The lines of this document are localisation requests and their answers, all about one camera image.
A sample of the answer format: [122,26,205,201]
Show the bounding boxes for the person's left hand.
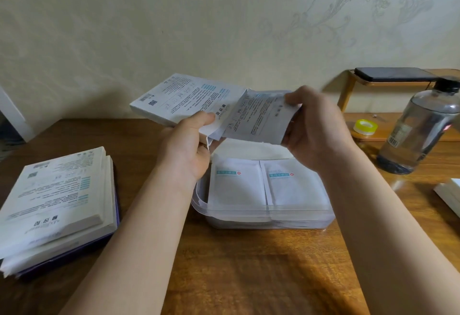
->
[156,111,216,182]

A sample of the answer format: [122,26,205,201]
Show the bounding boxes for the person's right hand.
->
[282,85,360,174]

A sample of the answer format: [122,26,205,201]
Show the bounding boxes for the stack of white boxes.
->
[129,73,249,152]
[0,146,120,280]

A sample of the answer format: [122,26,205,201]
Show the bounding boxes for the white container lid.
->
[212,138,294,163]

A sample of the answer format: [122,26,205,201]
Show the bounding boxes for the clear plastic container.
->
[191,156,335,230]

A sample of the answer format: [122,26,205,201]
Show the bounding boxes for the white box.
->
[434,178,460,218]

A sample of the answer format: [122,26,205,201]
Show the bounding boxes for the person's left forearm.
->
[59,167,202,315]

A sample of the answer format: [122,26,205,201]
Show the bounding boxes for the person's right forearm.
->
[323,149,460,315]

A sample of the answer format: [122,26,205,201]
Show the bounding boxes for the yellow tape roll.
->
[353,119,378,136]

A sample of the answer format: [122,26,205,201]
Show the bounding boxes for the small wooden desk shelf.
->
[337,69,460,143]

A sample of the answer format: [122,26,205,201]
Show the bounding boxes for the black smartphone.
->
[354,67,439,83]

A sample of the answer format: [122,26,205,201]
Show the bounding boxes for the clear bottle with black cap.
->
[376,76,460,175]

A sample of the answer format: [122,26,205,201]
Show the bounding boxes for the white bookshelf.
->
[0,86,35,143]

